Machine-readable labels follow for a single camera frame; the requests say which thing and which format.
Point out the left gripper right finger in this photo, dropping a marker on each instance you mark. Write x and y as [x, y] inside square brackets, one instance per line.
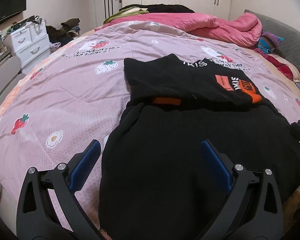
[253, 209]

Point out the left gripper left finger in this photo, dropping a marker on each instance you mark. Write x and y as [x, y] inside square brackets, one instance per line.
[36, 216]

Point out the black clothes on bed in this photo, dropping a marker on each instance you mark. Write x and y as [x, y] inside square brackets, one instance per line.
[155, 8]

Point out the dark clothes pile on floor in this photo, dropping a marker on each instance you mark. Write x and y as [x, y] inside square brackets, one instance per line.
[69, 31]

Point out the green yellow clothes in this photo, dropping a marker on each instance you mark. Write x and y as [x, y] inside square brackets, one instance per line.
[127, 15]

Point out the person's right hand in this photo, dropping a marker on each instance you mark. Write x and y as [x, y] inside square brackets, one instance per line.
[105, 235]

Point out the grey padded headboard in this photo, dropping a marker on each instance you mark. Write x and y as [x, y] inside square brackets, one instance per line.
[289, 49]

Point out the striped knitted hat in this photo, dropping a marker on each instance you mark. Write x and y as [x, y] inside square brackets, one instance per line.
[268, 42]

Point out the pink strawberry bed sheet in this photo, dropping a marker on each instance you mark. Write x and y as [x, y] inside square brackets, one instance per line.
[150, 94]

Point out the pink quilted comforter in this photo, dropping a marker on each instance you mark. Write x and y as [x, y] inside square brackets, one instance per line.
[244, 32]

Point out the grey chair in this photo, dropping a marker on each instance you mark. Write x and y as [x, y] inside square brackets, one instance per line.
[10, 75]

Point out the white plastic drawer unit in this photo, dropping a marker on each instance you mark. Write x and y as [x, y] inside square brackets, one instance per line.
[30, 43]

